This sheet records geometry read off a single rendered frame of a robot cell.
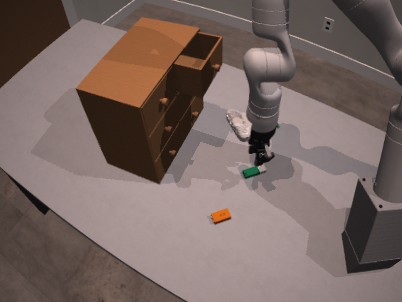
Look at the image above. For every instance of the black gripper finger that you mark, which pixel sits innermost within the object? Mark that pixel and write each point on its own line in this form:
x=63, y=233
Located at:
x=260, y=158
x=251, y=146

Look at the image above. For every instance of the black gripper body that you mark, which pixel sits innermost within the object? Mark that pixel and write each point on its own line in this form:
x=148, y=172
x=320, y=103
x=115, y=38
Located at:
x=262, y=138

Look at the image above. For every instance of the dark brown drawer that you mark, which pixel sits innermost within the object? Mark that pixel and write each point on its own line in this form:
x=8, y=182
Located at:
x=166, y=156
x=189, y=117
x=162, y=131
x=208, y=60
x=184, y=100
x=162, y=95

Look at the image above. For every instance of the brown wooden chest of drawers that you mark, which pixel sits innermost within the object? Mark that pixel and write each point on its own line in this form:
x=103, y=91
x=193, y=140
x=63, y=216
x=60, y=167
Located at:
x=114, y=91

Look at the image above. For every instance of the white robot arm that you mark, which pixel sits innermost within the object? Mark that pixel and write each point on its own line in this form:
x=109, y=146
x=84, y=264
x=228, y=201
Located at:
x=270, y=20

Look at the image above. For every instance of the green rectangular block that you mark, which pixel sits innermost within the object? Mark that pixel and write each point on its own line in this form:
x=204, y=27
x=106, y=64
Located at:
x=254, y=171

